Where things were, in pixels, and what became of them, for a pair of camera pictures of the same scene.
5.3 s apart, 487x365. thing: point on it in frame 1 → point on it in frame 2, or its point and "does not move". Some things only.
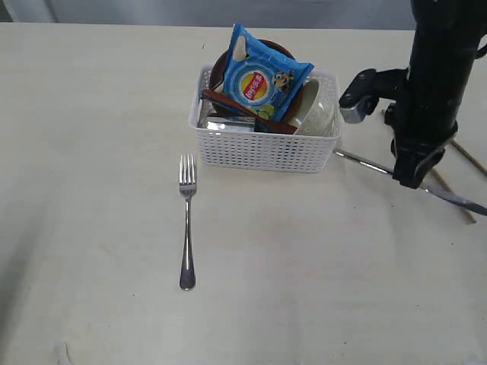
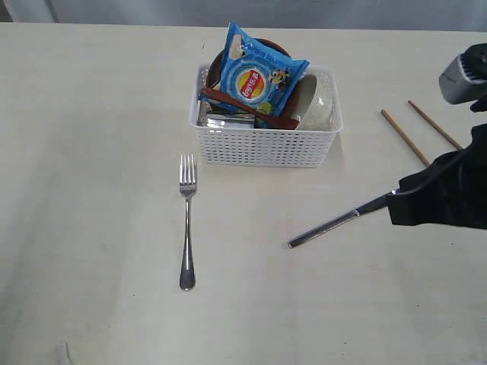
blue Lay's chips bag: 261,76 does not move
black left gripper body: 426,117 → 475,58
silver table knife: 431,191 → 379,203
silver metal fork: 187,184 does not move
